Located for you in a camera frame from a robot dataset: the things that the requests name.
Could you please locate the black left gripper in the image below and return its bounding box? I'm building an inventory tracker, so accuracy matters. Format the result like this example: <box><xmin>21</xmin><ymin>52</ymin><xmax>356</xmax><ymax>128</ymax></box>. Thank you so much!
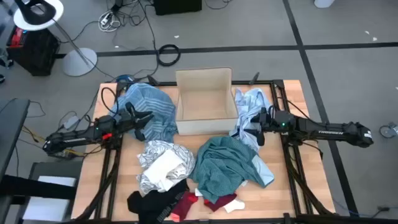
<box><xmin>119</xmin><ymin>108</ymin><xmax>155</xmax><ymax>142</ymax></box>

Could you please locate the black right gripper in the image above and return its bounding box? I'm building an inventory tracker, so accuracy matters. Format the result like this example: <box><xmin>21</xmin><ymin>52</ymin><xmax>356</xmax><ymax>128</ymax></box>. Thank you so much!
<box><xmin>246</xmin><ymin>107</ymin><xmax>279</xmax><ymax>147</ymax></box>

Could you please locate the blue striped shirt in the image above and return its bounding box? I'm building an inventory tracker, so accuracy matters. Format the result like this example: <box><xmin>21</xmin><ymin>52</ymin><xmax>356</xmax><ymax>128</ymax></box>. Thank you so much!
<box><xmin>108</xmin><ymin>82</ymin><xmax>179</xmax><ymax>144</ymax></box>

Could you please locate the light blue shirt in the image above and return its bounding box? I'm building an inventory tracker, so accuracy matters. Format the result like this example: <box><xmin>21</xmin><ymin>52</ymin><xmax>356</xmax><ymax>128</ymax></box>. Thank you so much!
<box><xmin>229</xmin><ymin>87</ymin><xmax>275</xmax><ymax>153</ymax></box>

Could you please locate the white leaf-print garment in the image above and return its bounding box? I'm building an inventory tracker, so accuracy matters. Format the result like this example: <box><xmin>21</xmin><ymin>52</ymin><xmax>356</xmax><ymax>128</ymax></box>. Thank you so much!
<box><xmin>136</xmin><ymin>139</ymin><xmax>197</xmax><ymax>197</ymax></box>

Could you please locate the teal flower-print shirt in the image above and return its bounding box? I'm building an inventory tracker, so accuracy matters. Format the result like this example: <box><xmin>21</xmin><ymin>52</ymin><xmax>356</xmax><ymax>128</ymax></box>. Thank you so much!
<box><xmin>188</xmin><ymin>135</ymin><xmax>276</xmax><ymax>205</ymax></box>

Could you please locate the black Puma garment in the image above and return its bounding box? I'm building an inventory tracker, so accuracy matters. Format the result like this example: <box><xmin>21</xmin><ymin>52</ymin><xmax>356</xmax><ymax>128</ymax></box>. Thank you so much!
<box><xmin>126</xmin><ymin>179</ymin><xmax>191</xmax><ymax>224</ymax></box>

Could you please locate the white sock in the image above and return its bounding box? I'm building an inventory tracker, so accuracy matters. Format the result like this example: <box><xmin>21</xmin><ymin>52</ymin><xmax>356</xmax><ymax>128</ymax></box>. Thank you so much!
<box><xmin>223</xmin><ymin>198</ymin><xmax>246</xmax><ymax>214</ymax></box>

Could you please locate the open cardboard box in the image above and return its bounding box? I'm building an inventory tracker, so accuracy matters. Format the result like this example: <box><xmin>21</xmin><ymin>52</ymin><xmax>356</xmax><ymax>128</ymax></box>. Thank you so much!
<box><xmin>175</xmin><ymin>67</ymin><xmax>239</xmax><ymax>136</ymax></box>

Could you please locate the grey power adapter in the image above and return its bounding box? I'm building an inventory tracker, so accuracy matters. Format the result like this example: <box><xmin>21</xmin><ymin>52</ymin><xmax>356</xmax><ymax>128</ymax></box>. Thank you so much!
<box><xmin>63</xmin><ymin>115</ymin><xmax>81</xmax><ymax>130</ymax></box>

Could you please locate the white round stand table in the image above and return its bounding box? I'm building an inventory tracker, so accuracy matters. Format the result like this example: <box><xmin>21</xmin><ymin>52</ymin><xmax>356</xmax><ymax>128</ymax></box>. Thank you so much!
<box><xmin>12</xmin><ymin>0</ymin><xmax>98</xmax><ymax>77</ymax></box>

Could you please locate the grey shelf cart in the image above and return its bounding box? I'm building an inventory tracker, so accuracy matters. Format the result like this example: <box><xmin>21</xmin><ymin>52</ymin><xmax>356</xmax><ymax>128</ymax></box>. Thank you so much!
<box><xmin>15</xmin><ymin>161</ymin><xmax>83</xmax><ymax>224</ymax></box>

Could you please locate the white power strip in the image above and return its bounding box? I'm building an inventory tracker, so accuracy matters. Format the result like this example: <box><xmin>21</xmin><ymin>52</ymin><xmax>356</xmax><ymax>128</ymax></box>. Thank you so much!
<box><xmin>98</xmin><ymin>11</ymin><xmax>123</xmax><ymax>33</ymax></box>

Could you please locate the black equipment box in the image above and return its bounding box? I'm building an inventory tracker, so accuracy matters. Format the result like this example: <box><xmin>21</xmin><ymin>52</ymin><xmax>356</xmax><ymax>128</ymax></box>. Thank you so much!
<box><xmin>153</xmin><ymin>0</ymin><xmax>203</xmax><ymax>16</ymax></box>

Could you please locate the grey caster wheel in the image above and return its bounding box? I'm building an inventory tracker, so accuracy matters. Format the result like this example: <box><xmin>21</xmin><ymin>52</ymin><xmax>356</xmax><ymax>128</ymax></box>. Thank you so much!
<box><xmin>379</xmin><ymin>122</ymin><xmax>398</xmax><ymax>139</ymax></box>

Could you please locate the black desk top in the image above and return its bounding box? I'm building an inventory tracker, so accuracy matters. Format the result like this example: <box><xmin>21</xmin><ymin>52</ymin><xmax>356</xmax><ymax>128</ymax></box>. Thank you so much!
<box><xmin>0</xmin><ymin>98</ymin><xmax>31</xmax><ymax>183</ymax></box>

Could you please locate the black crate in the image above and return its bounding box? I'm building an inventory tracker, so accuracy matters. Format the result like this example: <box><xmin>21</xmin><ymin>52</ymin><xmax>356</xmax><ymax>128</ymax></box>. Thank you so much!
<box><xmin>6</xmin><ymin>26</ymin><xmax>62</xmax><ymax>77</ymax></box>

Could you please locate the white round bin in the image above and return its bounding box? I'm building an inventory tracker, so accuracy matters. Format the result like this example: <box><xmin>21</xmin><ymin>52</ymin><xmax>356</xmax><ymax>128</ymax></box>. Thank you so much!
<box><xmin>313</xmin><ymin>0</ymin><xmax>336</xmax><ymax>9</ymax></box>

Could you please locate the red tool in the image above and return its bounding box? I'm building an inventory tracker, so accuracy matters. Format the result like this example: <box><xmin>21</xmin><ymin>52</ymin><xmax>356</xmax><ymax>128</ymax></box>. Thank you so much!
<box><xmin>10</xmin><ymin>27</ymin><xmax>25</xmax><ymax>48</ymax></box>

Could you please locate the black headset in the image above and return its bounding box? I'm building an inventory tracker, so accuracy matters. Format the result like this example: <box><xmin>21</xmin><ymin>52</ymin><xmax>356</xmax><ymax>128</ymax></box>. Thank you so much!
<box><xmin>14</xmin><ymin>0</ymin><xmax>57</xmax><ymax>26</ymax></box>

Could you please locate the black angled bracket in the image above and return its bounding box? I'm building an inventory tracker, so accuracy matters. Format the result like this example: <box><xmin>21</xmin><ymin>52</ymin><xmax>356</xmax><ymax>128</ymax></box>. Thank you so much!
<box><xmin>146</xmin><ymin>74</ymin><xmax>160</xmax><ymax>87</ymax></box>
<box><xmin>248</xmin><ymin>72</ymin><xmax>261</xmax><ymax>86</ymax></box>

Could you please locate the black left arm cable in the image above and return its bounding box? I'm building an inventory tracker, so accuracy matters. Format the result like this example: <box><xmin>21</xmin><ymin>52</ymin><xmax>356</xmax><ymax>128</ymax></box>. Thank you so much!
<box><xmin>100</xmin><ymin>86</ymin><xmax>121</xmax><ymax>116</ymax></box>

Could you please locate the blue cable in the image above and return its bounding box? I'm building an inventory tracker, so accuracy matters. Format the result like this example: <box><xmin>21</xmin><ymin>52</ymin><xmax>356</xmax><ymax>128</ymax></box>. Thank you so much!
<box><xmin>117</xmin><ymin>73</ymin><xmax>135</xmax><ymax>83</ymax></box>

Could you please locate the coiled black cable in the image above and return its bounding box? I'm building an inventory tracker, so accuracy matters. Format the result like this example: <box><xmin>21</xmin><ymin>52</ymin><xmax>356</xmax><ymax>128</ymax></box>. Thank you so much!
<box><xmin>156</xmin><ymin>44</ymin><xmax>182</xmax><ymax>67</ymax></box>

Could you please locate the yellow cable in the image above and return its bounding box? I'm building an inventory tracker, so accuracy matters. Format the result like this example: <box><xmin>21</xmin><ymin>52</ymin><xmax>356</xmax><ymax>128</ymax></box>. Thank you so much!
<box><xmin>21</xmin><ymin>125</ymin><xmax>86</xmax><ymax>156</ymax></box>

